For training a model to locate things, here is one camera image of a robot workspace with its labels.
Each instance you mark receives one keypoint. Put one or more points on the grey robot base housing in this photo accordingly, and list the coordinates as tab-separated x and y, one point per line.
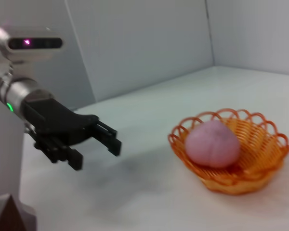
30	216

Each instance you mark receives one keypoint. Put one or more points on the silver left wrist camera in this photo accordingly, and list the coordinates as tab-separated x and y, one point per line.
33	45

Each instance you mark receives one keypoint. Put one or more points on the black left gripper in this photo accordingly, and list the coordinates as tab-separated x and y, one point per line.
55	120

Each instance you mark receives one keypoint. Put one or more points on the pink plush peach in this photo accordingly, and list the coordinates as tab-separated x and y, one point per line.
212	144

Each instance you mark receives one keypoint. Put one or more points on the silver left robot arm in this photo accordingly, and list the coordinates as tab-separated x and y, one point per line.
17	89

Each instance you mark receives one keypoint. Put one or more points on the orange plastic woven basket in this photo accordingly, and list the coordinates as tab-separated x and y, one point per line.
260	144

